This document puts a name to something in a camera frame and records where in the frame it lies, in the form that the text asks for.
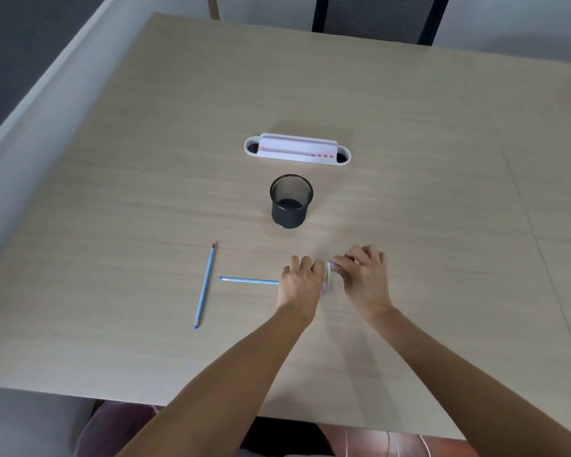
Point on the person's left hand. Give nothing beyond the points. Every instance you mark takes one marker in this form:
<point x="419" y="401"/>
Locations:
<point x="299" y="290"/>

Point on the black seat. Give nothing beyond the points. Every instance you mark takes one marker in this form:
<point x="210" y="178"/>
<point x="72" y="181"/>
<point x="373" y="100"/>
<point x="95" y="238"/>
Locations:
<point x="290" y="437"/>

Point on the person's left forearm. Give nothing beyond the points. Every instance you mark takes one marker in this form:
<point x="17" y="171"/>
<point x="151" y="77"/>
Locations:
<point x="219" y="385"/>

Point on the person's right thumb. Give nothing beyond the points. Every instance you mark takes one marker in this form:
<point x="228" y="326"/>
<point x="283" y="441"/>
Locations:
<point x="342" y="267"/>

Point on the person's right forearm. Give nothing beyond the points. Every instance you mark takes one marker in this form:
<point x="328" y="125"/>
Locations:
<point x="457" y="380"/>

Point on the black mesh pen cup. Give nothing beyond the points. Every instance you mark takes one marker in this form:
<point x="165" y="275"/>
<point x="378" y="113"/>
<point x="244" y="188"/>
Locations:
<point x="290" y="204"/>

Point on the white pink pencil sharpener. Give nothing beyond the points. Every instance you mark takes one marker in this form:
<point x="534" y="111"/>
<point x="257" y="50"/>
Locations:
<point x="329" y="278"/>

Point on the blue pencil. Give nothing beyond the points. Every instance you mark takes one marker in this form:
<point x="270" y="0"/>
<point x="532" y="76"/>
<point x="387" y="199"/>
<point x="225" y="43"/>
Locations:
<point x="250" y="280"/>
<point x="204" y="286"/>

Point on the wooden post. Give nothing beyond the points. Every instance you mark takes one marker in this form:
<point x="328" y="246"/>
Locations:
<point x="213" y="7"/>

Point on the person's left fingers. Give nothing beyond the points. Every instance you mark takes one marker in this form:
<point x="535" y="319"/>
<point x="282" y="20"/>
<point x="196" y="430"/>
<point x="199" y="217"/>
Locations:
<point x="304" y="266"/>

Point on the white pink desk organizer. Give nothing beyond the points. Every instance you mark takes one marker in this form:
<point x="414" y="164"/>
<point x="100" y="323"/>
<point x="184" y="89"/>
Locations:
<point x="297" y="149"/>

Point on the person's right hand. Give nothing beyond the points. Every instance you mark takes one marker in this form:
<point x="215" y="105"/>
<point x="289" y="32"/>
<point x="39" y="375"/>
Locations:
<point x="366" y="285"/>

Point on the black mesh office chair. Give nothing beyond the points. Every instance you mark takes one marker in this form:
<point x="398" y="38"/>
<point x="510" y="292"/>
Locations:
<point x="378" y="16"/>

